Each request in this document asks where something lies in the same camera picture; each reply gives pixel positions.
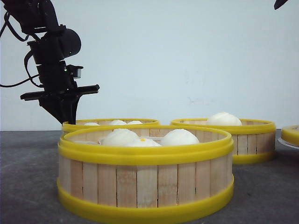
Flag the white bun front right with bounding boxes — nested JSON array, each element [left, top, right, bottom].
[[160, 129, 199, 146]]

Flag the yellow woven bamboo steamer lid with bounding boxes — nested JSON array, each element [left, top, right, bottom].
[[281, 125, 299, 147]]

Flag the bamboo steamer basket single bun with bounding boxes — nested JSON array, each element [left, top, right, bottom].
[[171, 118, 276, 164]]

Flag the white bun rear middle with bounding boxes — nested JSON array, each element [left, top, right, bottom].
[[109, 119, 127, 126]]

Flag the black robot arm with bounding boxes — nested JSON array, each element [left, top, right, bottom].
[[3, 0, 100, 124]]

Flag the bamboo steamer basket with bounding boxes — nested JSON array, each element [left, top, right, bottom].
[[57, 126, 234, 224], [62, 118, 160, 133]]

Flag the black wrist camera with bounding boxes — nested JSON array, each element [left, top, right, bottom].
[[66, 64, 84, 79]]

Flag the white steamed bun single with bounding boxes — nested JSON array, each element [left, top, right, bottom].
[[206, 112, 242, 126]]

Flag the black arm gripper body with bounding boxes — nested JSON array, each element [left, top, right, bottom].
[[21, 61, 100, 101]]

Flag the white bun rear right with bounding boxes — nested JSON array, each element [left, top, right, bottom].
[[127, 120, 142, 125]]

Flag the white plate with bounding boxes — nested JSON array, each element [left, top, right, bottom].
[[278, 138, 299, 149]]

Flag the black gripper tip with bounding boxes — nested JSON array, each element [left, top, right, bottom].
[[274, 0, 288, 10]]

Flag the white bun with yellow dot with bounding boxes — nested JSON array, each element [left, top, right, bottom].
[[126, 138, 161, 147]]

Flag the white bun rear left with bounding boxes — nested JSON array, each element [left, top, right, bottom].
[[84, 122, 99, 126]]

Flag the white bun front left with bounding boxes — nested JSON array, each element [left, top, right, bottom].
[[101, 128, 138, 146]]

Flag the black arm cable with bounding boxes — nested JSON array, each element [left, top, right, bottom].
[[0, 11, 45, 89]]

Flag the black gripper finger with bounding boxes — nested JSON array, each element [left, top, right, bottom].
[[38, 98, 69, 124], [68, 95, 82, 125]]

